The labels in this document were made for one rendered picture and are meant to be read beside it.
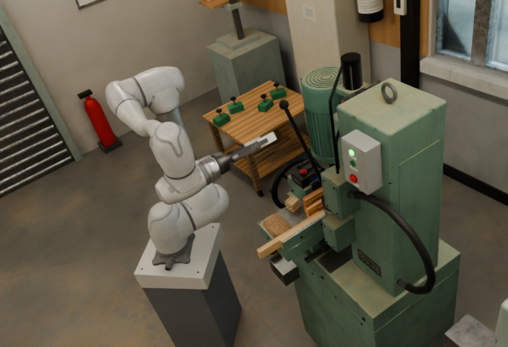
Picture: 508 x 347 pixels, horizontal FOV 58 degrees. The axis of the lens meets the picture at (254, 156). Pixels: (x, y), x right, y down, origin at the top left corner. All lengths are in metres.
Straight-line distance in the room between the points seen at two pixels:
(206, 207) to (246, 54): 2.04
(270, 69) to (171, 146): 2.80
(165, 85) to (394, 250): 1.07
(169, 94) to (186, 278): 0.82
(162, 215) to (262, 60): 2.26
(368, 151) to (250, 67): 2.77
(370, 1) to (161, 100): 1.57
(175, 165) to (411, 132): 0.68
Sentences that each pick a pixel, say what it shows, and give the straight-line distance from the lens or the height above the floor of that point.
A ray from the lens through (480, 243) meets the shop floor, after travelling 3.04.
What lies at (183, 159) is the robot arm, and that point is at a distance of 1.37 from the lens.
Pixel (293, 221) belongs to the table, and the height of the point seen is 0.90.
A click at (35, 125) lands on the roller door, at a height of 0.49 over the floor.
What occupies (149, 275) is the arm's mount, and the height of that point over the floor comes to 0.69.
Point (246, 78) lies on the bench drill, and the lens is 3.96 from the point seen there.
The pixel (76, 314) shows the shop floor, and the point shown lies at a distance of 3.24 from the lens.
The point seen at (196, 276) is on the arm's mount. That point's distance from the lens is 2.12.
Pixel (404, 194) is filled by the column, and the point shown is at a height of 1.28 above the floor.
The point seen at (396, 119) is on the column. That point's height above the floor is 1.52.
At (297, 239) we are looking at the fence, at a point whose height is 0.93.
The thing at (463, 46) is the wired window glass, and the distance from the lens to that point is 2.99.
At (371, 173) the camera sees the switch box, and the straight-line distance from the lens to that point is 1.31.
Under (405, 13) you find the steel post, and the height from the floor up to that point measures 1.14.
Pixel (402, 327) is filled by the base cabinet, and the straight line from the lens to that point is 1.93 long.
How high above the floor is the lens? 2.25
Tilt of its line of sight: 36 degrees down
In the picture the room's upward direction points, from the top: 14 degrees counter-clockwise
